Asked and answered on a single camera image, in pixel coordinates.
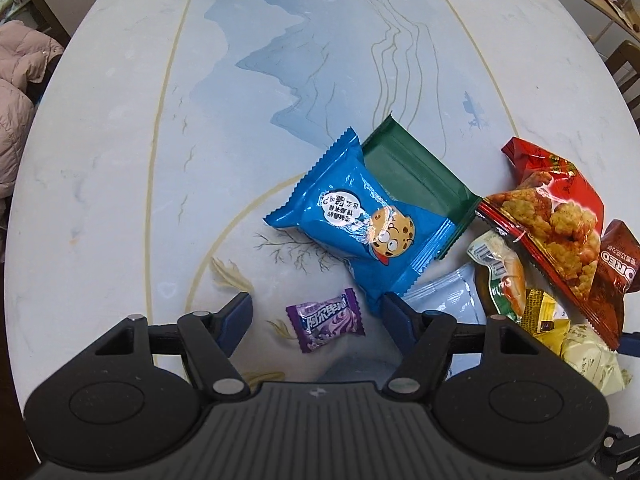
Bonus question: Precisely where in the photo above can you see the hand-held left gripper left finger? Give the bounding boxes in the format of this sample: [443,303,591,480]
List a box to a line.
[90,291,253,403]

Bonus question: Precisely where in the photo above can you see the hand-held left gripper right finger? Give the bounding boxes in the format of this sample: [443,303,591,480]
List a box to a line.
[382,292,556,403]

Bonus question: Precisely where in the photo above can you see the pale yellow snack packet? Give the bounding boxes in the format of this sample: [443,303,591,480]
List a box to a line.
[560,324,633,396]

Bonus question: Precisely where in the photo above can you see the light blue snack packet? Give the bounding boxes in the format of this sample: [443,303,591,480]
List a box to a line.
[402,262,488,331]

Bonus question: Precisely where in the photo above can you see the brown cookie packet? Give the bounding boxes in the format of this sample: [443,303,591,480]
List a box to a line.
[587,219,640,341]

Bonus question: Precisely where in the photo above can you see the purple candy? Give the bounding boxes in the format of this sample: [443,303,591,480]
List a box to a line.
[285,287,367,356]

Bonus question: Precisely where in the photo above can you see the blue cookie packet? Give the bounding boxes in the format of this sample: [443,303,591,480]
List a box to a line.
[263,127,457,317]

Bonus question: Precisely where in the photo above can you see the clear braised egg pack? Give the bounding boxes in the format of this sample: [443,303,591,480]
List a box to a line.
[466,230,528,323]

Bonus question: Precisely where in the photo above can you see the red fried snack bag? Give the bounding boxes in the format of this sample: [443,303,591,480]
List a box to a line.
[475,136,626,351]

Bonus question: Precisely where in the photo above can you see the green snack packet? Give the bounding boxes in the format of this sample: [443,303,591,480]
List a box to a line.
[360,114,483,261]

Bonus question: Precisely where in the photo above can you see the wooden slatted chair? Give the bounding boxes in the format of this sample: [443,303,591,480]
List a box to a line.
[602,40,640,126]

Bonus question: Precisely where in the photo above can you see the pink padded jacket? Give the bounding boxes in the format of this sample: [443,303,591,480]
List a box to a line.
[0,20,66,201]

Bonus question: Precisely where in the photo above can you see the wooden side cabinet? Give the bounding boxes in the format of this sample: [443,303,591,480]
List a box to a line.
[545,0,640,41]

